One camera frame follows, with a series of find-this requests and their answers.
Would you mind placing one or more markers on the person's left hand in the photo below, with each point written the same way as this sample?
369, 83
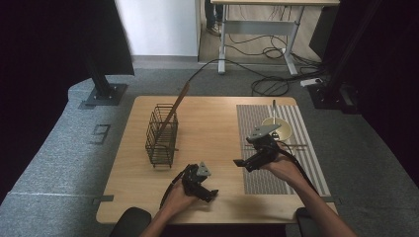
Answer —
178, 199

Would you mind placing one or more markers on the black curtain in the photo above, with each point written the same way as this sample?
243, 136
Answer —
39, 65
395, 82

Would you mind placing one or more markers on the white power strip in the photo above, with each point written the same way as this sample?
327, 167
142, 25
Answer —
311, 82

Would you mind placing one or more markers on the metal spoon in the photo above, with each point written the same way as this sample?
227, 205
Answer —
273, 112

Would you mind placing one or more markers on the brown wooden chopstick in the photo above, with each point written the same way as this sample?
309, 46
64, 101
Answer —
298, 149
176, 105
296, 145

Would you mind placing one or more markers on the beige plate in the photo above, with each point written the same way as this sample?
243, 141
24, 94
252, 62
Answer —
285, 131

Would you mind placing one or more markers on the white metal-framed desk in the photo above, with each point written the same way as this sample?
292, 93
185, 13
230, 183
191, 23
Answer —
260, 27

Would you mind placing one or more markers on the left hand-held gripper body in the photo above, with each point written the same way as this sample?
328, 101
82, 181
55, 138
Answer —
192, 179

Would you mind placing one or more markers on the black metal stand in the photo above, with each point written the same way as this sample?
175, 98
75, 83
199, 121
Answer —
332, 89
103, 89

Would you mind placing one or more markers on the black chair armrest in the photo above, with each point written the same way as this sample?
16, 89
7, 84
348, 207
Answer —
306, 223
131, 223

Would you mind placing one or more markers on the person's right hand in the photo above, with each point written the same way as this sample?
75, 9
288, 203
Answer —
285, 166

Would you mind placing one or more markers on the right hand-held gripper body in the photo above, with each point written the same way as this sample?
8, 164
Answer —
265, 149

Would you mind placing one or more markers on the grey striped woven placemat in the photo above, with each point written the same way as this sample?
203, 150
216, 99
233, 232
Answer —
263, 184

